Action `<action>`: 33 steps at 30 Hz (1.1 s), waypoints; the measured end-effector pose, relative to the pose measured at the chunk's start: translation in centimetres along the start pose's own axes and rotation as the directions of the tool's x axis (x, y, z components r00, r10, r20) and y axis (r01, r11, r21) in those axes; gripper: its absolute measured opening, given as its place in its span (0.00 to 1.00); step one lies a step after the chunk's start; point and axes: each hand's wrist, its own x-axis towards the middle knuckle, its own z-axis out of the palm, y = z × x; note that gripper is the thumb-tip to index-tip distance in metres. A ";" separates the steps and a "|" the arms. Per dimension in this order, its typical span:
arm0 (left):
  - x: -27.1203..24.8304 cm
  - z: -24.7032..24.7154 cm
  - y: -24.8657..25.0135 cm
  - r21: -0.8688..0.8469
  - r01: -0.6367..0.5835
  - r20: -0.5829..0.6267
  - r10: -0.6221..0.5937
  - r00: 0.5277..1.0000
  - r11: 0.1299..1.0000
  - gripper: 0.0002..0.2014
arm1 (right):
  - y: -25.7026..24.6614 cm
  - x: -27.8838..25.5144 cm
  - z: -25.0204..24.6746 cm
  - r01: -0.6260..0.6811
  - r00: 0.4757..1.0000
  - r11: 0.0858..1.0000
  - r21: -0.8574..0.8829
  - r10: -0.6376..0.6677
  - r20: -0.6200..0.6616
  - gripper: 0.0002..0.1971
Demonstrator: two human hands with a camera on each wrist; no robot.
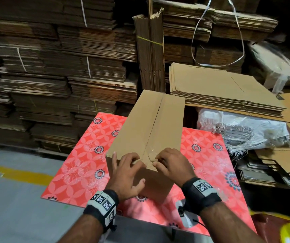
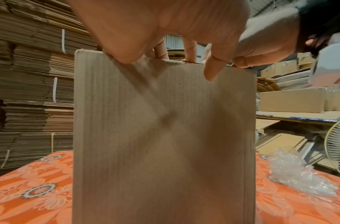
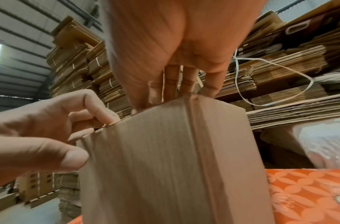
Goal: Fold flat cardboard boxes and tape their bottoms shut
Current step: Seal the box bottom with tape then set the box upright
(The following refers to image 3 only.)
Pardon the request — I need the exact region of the red patterned table cloth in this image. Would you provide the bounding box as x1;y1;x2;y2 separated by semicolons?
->
67;168;340;224

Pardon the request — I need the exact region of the white plastic strap loop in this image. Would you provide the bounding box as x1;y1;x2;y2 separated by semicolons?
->
232;48;315;107

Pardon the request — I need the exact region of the strapped pallet load of cartons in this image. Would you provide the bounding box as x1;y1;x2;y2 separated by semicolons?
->
16;170;59;207

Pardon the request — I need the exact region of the person's right hand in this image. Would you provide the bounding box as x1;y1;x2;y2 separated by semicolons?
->
101;0;268;111

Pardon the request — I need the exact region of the wall of cardboard stacks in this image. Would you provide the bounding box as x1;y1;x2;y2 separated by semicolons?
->
45;11;340;220

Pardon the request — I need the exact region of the white woven sack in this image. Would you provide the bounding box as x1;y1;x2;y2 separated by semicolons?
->
295;117;340;170

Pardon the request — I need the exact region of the person's left hand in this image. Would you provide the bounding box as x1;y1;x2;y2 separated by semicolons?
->
0;89;121;189

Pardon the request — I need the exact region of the large cardboard box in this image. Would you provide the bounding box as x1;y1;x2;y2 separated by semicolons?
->
77;94;276;224

